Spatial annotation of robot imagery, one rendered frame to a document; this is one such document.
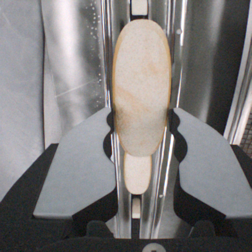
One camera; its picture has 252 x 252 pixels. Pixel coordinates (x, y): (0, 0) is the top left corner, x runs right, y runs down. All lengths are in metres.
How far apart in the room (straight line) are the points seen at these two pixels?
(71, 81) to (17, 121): 0.14
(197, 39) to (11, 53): 0.22
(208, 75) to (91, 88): 0.14
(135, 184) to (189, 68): 0.17
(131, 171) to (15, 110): 0.18
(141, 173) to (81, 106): 0.12
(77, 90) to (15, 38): 0.11
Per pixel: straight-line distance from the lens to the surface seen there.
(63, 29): 0.20
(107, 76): 0.20
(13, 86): 0.29
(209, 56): 0.25
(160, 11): 0.20
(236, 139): 0.22
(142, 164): 0.26
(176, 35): 0.19
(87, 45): 0.20
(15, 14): 0.27
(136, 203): 0.33
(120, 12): 0.20
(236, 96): 0.21
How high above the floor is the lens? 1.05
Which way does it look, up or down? 59 degrees down
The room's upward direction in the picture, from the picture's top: 175 degrees counter-clockwise
